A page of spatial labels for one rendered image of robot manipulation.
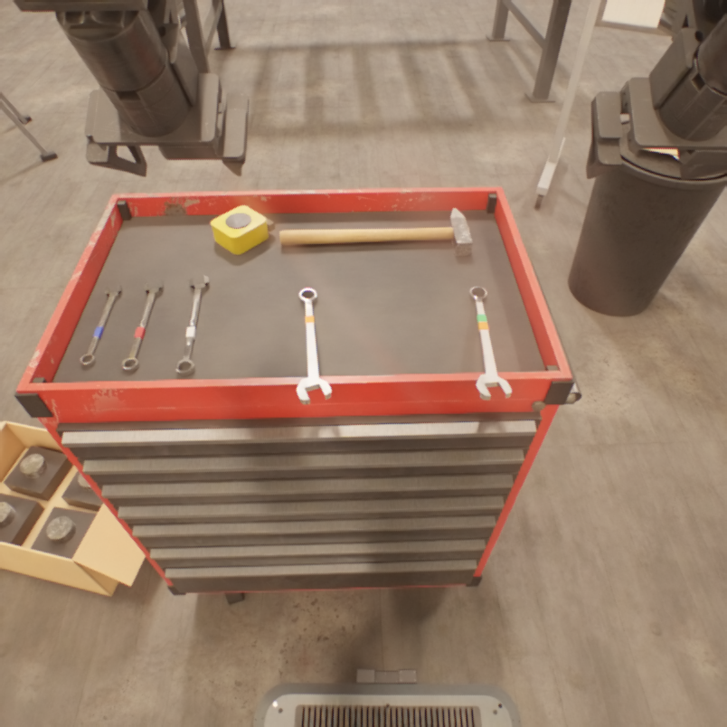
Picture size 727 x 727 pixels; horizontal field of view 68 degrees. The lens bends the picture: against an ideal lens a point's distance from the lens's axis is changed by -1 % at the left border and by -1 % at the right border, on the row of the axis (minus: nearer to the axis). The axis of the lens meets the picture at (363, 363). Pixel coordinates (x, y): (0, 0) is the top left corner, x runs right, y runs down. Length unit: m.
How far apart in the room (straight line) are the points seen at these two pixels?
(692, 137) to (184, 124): 0.42
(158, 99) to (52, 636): 1.46
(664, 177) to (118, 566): 1.89
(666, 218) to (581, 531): 1.04
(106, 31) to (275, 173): 2.63
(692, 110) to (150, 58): 0.41
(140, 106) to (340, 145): 2.83
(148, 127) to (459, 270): 0.58
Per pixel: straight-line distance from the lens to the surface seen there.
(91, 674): 1.65
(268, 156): 3.20
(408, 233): 0.97
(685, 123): 0.54
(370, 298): 0.87
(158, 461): 0.86
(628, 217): 2.07
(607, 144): 0.55
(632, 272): 2.20
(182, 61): 0.50
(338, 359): 0.78
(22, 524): 1.70
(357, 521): 1.01
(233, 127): 0.52
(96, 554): 1.51
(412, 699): 1.25
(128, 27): 0.43
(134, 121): 0.50
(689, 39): 0.53
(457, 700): 1.26
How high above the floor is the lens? 1.49
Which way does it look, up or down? 49 degrees down
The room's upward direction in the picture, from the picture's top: straight up
